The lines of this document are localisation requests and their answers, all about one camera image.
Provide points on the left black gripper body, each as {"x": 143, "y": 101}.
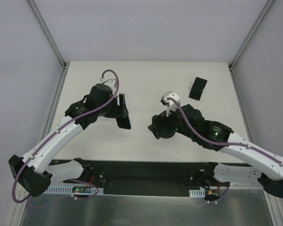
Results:
{"x": 121, "y": 109}

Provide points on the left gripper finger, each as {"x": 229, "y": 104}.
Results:
{"x": 126, "y": 117}
{"x": 121, "y": 108}

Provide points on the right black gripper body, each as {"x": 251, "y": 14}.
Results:
{"x": 157, "y": 123}

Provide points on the black round-base phone stand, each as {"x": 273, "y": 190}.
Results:
{"x": 165, "y": 133}

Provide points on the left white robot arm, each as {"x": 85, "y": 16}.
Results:
{"x": 34, "y": 172}

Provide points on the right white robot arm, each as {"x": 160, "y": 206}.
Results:
{"x": 263, "y": 169}

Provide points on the black folding phone stand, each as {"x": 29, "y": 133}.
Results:
{"x": 197, "y": 88}

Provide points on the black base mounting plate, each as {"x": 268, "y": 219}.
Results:
{"x": 148, "y": 178}

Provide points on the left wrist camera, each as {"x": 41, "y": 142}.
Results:
{"x": 112, "y": 83}

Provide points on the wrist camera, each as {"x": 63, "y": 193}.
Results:
{"x": 112, "y": 83}
{"x": 171, "y": 100}

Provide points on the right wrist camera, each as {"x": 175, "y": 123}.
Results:
{"x": 171, "y": 100}

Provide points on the right white cable duct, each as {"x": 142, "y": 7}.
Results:
{"x": 200, "y": 193}

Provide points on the white cable duct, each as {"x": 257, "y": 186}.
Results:
{"x": 200, "y": 193}
{"x": 71, "y": 189}

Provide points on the left aluminium frame post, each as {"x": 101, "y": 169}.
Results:
{"x": 46, "y": 32}

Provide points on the aluminium frame post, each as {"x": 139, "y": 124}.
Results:
{"x": 46, "y": 32}
{"x": 251, "y": 33}

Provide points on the right aluminium frame post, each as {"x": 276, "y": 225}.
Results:
{"x": 251, "y": 33}

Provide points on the left white cable duct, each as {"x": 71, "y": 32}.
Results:
{"x": 71, "y": 189}

